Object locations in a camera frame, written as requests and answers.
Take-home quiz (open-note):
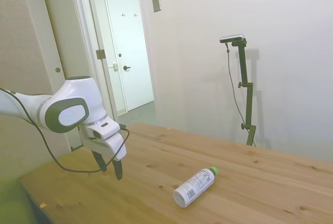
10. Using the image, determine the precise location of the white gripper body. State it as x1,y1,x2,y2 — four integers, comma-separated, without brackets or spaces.
79,123,129,162

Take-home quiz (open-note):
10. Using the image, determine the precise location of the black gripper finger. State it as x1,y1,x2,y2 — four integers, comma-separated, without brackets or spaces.
111,159,125,181
91,150,108,173

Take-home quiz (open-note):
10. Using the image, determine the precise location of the metal wall plate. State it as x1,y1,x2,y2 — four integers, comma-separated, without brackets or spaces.
151,0,162,14

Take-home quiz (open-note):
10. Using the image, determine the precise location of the grey camera on stand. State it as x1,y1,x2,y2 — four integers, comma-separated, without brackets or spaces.
220,33,245,44

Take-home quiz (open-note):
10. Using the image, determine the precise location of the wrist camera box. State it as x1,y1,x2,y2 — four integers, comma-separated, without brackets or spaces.
87,120,121,140

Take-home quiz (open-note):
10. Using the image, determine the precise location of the clear bottle with green cap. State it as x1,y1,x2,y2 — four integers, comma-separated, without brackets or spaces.
173,166,219,208

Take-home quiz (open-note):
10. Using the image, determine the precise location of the white hallway door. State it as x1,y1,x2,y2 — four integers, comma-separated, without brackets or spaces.
103,0,155,113

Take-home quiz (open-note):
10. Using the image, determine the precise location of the black jointed camera stand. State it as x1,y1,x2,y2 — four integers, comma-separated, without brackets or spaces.
231,39,257,146

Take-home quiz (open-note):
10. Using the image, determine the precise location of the beige door panel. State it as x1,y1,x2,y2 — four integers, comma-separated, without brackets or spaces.
39,0,91,152

